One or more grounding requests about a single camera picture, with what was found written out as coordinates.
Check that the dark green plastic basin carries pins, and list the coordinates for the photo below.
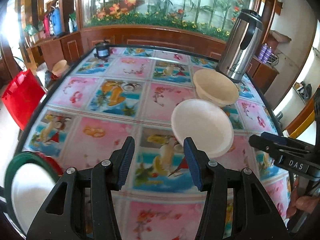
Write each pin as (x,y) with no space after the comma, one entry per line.
(17,162)

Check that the cream plastic bowl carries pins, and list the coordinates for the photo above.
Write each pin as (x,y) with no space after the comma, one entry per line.
(214,87)

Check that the purple spray cans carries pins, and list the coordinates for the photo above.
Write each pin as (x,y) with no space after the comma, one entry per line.
(264,53)

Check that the wooden sideboard cabinet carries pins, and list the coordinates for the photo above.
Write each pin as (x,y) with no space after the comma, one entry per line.
(72,46)

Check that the stainless steel thermos jug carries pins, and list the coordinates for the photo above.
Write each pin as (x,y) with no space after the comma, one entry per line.
(241,45)

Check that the operator right hand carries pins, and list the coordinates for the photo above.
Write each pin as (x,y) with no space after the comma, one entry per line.
(303,203)

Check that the floral fruit tablecloth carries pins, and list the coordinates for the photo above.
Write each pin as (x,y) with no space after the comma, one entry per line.
(100,103)

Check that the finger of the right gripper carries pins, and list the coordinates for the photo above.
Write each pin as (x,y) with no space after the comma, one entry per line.
(279,153)
(277,137)

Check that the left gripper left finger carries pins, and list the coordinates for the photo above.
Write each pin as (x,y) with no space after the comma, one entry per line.
(62,214)

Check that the red shopping bag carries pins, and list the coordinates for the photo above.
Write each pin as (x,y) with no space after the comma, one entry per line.
(22,96)

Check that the red scalloped plate front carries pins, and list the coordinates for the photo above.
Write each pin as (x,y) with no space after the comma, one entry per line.
(52,162)

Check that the blue thermos flask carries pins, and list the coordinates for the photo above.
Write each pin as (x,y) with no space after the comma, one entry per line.
(56,21)

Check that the small white bowl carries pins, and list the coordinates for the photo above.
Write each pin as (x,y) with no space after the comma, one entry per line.
(207,125)

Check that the large white bowl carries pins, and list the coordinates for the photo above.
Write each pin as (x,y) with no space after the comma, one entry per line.
(30,187)

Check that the stacked bowls on stool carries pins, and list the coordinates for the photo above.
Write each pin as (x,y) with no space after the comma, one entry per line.
(59,69)

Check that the pink thermos flask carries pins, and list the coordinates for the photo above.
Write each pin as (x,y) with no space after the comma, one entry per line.
(46,26)

